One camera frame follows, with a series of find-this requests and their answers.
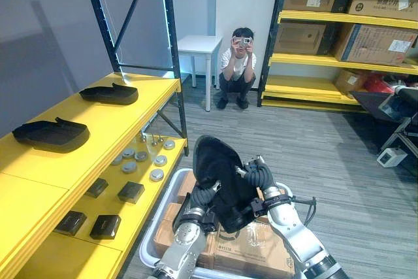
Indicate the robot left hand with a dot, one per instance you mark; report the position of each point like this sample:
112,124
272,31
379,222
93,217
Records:
204,195

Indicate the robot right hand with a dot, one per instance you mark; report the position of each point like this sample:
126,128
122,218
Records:
261,176

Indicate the black plastic housing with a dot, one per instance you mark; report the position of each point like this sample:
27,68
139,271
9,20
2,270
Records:
52,134
222,168
109,93

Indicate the robot left arm silver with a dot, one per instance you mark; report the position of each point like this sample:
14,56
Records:
184,243

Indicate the robot right arm silver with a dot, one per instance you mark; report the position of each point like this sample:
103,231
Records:
295,226

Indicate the yellow shelf rack with cartons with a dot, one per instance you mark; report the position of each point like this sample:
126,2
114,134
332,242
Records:
303,88

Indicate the yellow shelf rack with light strip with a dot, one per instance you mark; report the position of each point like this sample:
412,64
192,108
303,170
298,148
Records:
98,135

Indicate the small brown cardboard box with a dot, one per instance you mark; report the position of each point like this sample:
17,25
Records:
186,187

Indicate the round grey metal disc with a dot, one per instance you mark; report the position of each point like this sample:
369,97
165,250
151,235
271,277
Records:
160,160
129,167
156,175
128,153
141,156
169,145
117,161

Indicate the white plastic bin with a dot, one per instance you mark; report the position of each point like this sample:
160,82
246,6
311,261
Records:
153,226

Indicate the small metal knob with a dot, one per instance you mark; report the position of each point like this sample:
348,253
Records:
153,140
160,140
142,138

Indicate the large printed cardboard box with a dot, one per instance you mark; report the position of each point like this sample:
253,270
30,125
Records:
251,249

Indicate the small black flat box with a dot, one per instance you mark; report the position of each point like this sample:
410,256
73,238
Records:
97,188
70,223
105,226
131,191

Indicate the person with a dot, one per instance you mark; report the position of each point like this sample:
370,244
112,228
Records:
236,66

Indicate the small brown carton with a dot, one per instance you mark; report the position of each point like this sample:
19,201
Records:
349,81

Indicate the small white device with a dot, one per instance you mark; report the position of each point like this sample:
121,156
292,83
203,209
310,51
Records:
391,157

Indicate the white square table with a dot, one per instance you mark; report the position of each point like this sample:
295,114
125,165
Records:
199,43

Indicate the black metal stand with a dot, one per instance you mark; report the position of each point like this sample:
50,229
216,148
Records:
401,128

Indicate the red plastic bag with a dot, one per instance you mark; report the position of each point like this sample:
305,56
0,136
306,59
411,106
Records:
385,84

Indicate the brown carton with white label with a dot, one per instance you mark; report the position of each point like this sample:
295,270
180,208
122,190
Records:
372,43

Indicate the silver compact camera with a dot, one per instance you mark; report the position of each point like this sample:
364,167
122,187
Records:
242,42

